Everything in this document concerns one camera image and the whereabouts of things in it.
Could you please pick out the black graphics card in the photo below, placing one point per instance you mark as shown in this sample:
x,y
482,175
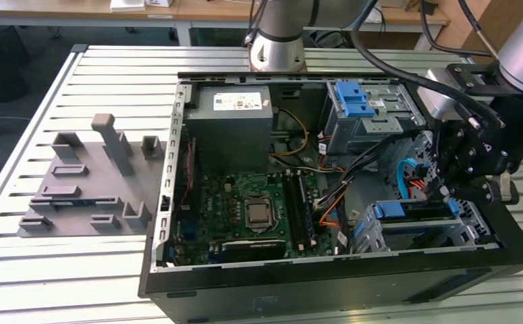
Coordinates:
x,y
253,251

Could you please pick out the black mesh waste bin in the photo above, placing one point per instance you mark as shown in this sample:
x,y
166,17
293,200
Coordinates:
x,y
1,60

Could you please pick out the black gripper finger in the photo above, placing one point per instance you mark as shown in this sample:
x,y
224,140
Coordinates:
x,y
453,155
482,190

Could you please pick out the black PC case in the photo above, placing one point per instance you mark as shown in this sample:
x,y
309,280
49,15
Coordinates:
x,y
289,290

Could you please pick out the grey parts rack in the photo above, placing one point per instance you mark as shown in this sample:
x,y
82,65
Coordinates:
x,y
95,189

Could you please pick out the black camera bracket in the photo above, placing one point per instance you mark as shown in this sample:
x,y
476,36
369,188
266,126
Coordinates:
x,y
464,76

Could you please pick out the silver CPU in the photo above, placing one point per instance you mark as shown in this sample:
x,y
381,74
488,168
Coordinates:
x,y
258,214

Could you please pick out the wooden cabinet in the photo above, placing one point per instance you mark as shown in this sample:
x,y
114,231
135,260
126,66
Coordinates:
x,y
505,20

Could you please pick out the black RAM slot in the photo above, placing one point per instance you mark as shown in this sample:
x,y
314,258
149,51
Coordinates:
x,y
293,209

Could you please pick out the grey power supply unit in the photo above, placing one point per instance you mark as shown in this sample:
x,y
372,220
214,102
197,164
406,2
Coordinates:
x,y
230,141

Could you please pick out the white flat box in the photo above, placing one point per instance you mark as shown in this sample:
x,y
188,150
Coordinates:
x,y
129,5

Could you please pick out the wooden desk white frame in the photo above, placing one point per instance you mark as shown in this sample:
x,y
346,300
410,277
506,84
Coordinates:
x,y
401,17
86,13

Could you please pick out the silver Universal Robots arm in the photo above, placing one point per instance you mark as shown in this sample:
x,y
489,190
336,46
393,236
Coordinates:
x,y
280,50

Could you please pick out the metal disk bay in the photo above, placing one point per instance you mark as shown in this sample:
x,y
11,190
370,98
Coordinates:
x,y
424,223

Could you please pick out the blue plastic drive latch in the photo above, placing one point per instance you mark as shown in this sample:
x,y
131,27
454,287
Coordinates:
x,y
353,101

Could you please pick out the metal optical drive cage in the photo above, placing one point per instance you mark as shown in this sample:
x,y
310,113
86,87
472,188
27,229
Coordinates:
x,y
346,135

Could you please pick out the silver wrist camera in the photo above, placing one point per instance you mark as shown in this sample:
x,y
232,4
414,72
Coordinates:
x,y
441,101

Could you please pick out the green motherboard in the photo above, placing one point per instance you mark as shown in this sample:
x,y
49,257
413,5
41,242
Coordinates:
x,y
217,189

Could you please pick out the small white labelled box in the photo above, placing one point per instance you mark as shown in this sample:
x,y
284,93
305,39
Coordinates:
x,y
158,2

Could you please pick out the dark RAM stick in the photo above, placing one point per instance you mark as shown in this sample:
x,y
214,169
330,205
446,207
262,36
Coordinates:
x,y
81,203

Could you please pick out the hard disk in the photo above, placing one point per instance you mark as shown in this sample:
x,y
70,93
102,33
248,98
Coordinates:
x,y
389,209

